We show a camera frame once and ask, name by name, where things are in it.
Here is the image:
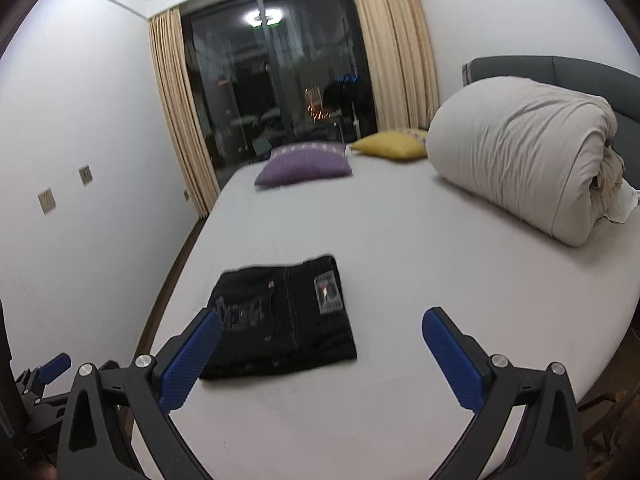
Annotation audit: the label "white bed mattress sheet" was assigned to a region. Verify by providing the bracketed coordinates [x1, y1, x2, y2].
[155, 156, 639, 479]

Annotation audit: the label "beige right curtain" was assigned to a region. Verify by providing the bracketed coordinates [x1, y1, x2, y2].
[355, 0, 439, 130]

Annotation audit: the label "beige curtain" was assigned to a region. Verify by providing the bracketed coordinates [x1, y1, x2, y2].
[355, 0, 439, 130]
[149, 8, 219, 218]

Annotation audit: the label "dark glass window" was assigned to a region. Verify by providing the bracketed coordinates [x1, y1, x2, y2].
[181, 0, 378, 185]

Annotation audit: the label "beige left curtain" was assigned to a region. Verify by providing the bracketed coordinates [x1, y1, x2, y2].
[149, 8, 219, 218]

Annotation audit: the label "rolled beige duvet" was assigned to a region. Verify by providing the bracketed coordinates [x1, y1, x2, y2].
[426, 76, 639, 247]

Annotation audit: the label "black denim pants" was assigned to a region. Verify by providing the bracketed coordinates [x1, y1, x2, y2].
[200, 255, 357, 380]

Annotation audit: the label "yellow cushion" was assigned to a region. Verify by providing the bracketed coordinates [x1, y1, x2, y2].
[349, 129, 427, 162]

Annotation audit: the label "dark grey headboard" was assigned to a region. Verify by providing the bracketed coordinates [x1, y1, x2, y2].
[462, 55, 640, 190]

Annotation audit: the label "wall switch plate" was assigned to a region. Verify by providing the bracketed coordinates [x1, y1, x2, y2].
[78, 165, 93, 185]
[38, 188, 56, 214]

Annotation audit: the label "purple cushion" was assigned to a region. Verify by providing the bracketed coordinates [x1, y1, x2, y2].
[254, 142, 352, 188]

